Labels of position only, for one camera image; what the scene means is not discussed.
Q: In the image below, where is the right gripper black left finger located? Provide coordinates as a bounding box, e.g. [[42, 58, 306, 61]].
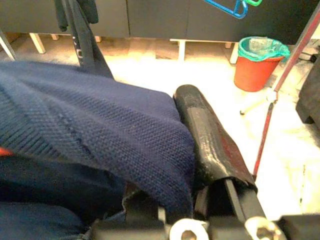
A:
[[122, 184, 166, 221]]

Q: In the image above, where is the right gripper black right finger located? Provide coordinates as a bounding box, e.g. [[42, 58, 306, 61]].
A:
[[173, 84, 266, 221]]

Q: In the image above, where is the navy blue knit garment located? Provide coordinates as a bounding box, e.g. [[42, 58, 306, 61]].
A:
[[0, 61, 196, 240]]

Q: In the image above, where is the blue plastic hanger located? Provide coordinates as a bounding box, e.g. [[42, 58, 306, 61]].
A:
[[203, 0, 250, 20]]

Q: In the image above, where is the orange bin green liner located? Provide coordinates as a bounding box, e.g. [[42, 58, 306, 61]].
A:
[[234, 36, 291, 93]]

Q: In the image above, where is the dark grey fabric sofa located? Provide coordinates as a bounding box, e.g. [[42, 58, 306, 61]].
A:
[[296, 59, 320, 125]]

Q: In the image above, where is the silver metal clothes rack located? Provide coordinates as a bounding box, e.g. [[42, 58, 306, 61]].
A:
[[0, 3, 320, 181]]

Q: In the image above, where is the black television console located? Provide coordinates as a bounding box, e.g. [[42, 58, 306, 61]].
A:
[[0, 0, 320, 65]]

